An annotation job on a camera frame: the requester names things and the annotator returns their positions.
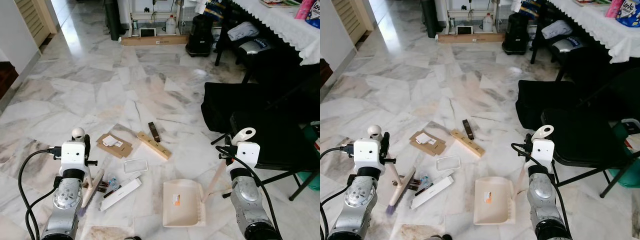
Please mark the dark wood furniture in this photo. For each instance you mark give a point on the dark wood furniture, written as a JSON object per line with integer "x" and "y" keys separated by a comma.
{"x": 325, "y": 72}
{"x": 7, "y": 77}

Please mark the brown cardboard sheet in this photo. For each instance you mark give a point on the brown cardboard sheet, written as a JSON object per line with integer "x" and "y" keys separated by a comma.
{"x": 425, "y": 145}
{"x": 112, "y": 147}

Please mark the robot black foot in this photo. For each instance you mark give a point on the robot black foot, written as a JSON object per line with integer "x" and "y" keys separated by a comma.
{"x": 133, "y": 238}
{"x": 440, "y": 237}

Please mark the clear plastic tray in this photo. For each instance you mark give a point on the clear plastic tray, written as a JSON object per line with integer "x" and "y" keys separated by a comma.
{"x": 135, "y": 165}
{"x": 448, "y": 163}

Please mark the dark brown bar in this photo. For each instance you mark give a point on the dark brown bar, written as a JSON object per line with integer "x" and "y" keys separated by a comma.
{"x": 468, "y": 130}
{"x": 154, "y": 132}

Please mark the black folding chair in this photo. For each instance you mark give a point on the black folding chair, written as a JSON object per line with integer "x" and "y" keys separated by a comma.
{"x": 280, "y": 145}
{"x": 585, "y": 140}

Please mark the black fabric bag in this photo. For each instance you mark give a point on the black fabric bag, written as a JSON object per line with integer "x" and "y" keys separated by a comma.
{"x": 225, "y": 105}
{"x": 540, "y": 102}

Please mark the crumpled clear plastic bottle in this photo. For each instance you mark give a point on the crumpled clear plastic bottle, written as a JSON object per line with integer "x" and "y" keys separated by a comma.
{"x": 112, "y": 182}
{"x": 425, "y": 180}

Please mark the white long box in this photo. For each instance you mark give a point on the white long box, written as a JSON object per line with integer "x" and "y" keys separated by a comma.
{"x": 432, "y": 192}
{"x": 122, "y": 194}

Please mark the white framed tablet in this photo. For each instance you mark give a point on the white framed tablet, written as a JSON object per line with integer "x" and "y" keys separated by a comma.
{"x": 147, "y": 32}
{"x": 464, "y": 30}

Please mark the louvered wooden door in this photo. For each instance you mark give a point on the louvered wooden door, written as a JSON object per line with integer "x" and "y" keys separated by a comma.
{"x": 352, "y": 17}
{"x": 35, "y": 20}

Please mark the colourful flat book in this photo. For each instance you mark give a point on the colourful flat book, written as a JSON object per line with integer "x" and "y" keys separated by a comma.
{"x": 592, "y": 2}
{"x": 280, "y": 2}

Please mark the white plastic jug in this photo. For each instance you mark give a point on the white plastic jug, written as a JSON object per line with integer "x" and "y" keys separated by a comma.
{"x": 170, "y": 25}
{"x": 487, "y": 23}

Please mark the white lace tablecloth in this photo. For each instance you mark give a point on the white lace tablecloth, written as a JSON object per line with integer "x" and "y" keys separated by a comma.
{"x": 600, "y": 25}
{"x": 285, "y": 25}

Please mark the tall black cylinder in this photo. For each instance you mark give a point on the tall black cylinder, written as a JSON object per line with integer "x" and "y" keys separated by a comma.
{"x": 430, "y": 19}
{"x": 112, "y": 20}

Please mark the black suitcase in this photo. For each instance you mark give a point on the black suitcase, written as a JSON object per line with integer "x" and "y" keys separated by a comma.
{"x": 516, "y": 32}
{"x": 200, "y": 35}

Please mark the light wooden strip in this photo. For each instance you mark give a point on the light wooden strip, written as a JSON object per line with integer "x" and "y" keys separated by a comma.
{"x": 467, "y": 144}
{"x": 155, "y": 146}

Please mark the long flat cardboard box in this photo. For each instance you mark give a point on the long flat cardboard box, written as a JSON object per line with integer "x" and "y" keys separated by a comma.
{"x": 155, "y": 40}
{"x": 470, "y": 38}

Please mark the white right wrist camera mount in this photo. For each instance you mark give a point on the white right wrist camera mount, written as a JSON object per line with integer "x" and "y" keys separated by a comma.
{"x": 543, "y": 152}
{"x": 248, "y": 155}

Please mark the dark brown stick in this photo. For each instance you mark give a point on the dark brown stick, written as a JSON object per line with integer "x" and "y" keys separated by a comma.
{"x": 105, "y": 189}
{"x": 415, "y": 186}

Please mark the teal plastic bin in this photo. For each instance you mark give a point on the teal plastic bin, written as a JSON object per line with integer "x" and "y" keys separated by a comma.
{"x": 312, "y": 175}
{"x": 627, "y": 170}

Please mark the white metal shelf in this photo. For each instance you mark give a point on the white metal shelf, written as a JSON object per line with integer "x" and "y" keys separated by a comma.
{"x": 465, "y": 9}
{"x": 150, "y": 10}

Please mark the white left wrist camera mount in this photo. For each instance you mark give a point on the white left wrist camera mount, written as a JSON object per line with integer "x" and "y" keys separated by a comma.
{"x": 73, "y": 156}
{"x": 369, "y": 155}

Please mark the pink packet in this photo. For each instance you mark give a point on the pink packet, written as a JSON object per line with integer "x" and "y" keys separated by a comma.
{"x": 614, "y": 7}
{"x": 302, "y": 9}

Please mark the silver black printed bag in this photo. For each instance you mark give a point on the silver black printed bag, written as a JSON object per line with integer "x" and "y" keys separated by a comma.
{"x": 572, "y": 45}
{"x": 255, "y": 46}

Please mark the blue printed snack bag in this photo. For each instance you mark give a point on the blue printed snack bag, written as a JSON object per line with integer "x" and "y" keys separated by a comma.
{"x": 629, "y": 11}
{"x": 314, "y": 12}

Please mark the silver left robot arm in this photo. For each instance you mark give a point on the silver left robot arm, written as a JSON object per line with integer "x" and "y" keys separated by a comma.
{"x": 357, "y": 200}
{"x": 65, "y": 200}

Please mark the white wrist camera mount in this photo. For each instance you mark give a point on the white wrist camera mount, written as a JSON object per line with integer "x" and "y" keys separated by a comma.
{"x": 248, "y": 155}
{"x": 543, "y": 152}
{"x": 369, "y": 155}
{"x": 73, "y": 156}

